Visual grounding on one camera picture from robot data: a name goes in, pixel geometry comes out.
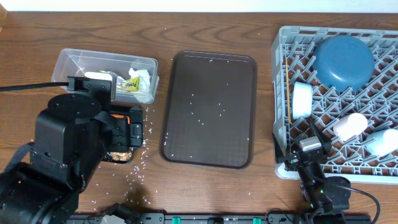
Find clear plastic bin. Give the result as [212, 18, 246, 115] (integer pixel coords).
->
[52, 49, 159, 105]

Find brown serving tray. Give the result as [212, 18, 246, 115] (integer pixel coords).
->
[159, 50, 257, 169]

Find black rail at table edge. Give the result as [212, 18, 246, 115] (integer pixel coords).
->
[65, 203, 372, 224]

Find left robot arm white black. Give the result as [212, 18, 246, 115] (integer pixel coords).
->
[1, 93, 143, 223]

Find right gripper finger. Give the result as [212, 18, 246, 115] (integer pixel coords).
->
[272, 134, 285, 164]
[310, 122, 331, 151]

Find light blue cup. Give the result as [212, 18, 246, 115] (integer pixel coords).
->
[366, 129, 398, 157]

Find white tissue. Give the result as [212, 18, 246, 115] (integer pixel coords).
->
[129, 68, 150, 93]

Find grey dishwasher rack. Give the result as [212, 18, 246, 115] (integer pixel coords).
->
[271, 26, 397, 185]

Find black tray bin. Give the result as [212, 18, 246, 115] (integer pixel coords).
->
[101, 102, 144, 165]

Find dark blue bowl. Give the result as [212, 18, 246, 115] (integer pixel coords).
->
[312, 35, 374, 92]

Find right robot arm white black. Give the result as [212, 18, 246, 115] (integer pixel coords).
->
[272, 124, 351, 223]

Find pink cup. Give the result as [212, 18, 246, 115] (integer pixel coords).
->
[333, 113, 368, 141]

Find brown mushroom food scrap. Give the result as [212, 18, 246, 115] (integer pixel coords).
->
[109, 152, 132, 162]

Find yellow green snack wrapper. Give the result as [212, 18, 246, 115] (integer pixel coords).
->
[100, 70, 140, 92]

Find light blue rice bowl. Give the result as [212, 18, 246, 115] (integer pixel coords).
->
[292, 82, 313, 119]

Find orange carrot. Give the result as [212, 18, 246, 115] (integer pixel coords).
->
[111, 114, 131, 124]

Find wooden chopstick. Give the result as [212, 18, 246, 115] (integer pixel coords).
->
[285, 55, 291, 124]

